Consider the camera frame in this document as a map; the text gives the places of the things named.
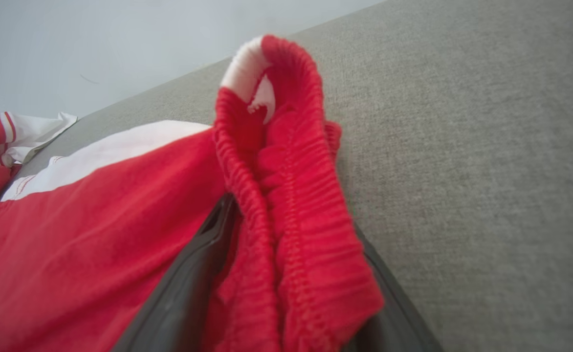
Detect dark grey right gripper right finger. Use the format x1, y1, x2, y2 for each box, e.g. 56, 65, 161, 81
343, 224, 443, 352

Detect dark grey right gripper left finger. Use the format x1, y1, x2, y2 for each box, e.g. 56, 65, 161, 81
113, 193, 242, 352

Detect red shorts with white stripe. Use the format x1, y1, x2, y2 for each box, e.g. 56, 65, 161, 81
0, 34, 385, 352

